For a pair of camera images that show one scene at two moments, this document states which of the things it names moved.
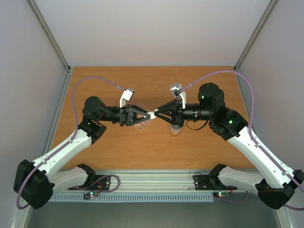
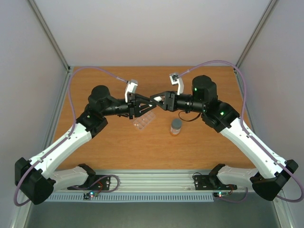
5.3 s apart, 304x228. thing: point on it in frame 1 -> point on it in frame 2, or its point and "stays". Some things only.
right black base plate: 204,182 stays
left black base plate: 98,182 stays
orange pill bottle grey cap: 175,129 stays
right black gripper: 175,107 -> 170,98
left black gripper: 128,115 -> 135,101
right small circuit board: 219,194 stays
